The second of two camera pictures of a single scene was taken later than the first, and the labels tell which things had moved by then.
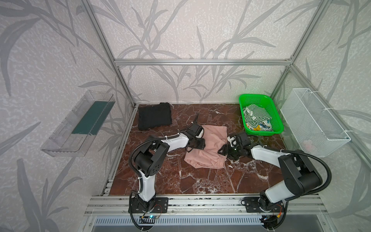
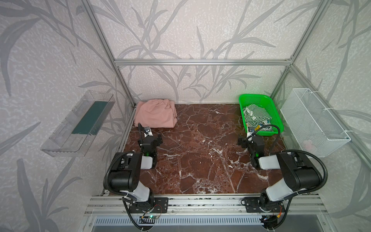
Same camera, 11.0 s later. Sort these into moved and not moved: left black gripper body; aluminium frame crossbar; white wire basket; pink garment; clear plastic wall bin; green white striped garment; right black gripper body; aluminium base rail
Moved: right black gripper body; pink garment; left black gripper body
Not moved: aluminium frame crossbar; white wire basket; green white striped garment; aluminium base rail; clear plastic wall bin
